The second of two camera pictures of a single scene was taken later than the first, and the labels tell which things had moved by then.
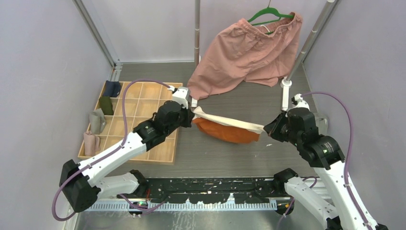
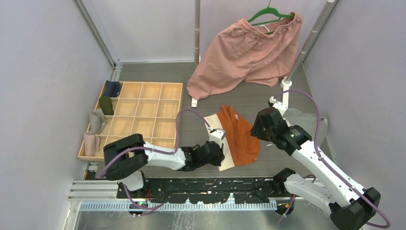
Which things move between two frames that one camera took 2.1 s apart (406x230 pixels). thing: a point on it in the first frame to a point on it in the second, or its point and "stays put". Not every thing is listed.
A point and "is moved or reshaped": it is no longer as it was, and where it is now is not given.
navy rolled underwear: (112, 88) stays put
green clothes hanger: (272, 10) stays put
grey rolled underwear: (97, 121) stays put
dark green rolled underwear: (106, 105) stays put
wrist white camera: (182, 96) to (217, 136)
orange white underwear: (224, 130) is moved or reshaped
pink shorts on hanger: (242, 52) stays put
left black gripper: (188, 114) to (217, 162)
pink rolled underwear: (92, 143) stays put
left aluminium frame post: (101, 40) stays put
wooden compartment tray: (143, 100) stays put
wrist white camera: (298, 99) to (282, 107)
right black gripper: (272, 128) to (256, 130)
